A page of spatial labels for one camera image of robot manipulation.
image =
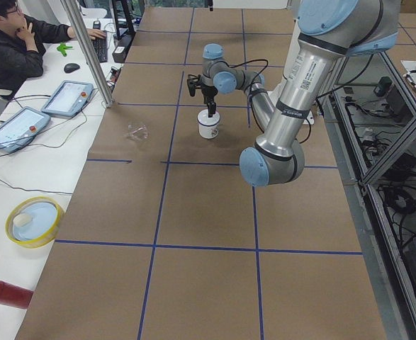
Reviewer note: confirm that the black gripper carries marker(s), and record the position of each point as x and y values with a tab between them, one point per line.
208	93

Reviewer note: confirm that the white mug lid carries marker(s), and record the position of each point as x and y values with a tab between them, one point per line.
206	120

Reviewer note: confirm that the white enamel mug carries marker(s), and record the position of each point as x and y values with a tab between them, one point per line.
208	132

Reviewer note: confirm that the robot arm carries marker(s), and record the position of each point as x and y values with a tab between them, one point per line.
329	30

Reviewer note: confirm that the black box device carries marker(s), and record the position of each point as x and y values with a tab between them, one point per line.
121	50

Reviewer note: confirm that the black keyboard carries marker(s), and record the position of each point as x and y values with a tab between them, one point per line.
101	49

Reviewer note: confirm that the far teach pendant tablet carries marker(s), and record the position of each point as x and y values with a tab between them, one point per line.
68	99

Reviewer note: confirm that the teach pendant tablet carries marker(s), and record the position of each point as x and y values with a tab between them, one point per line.
68	99
20	129

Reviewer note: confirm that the black computer mouse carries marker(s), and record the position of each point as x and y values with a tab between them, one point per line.
71	67

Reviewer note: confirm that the green plastic toy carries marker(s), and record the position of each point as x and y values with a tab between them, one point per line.
62	48

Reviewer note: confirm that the near teach pendant tablet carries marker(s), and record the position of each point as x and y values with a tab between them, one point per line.
20	129

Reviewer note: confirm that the seated man in black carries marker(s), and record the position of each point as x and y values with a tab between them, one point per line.
22	40

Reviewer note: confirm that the yellow rimmed blue bowl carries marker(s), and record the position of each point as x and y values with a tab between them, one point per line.
34	223

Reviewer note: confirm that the red cylinder tube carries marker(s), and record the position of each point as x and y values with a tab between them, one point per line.
14	296

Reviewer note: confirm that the white camera stand post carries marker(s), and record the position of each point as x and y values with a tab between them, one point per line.
292	52

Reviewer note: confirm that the aluminium frame post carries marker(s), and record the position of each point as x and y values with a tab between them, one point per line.
87	48

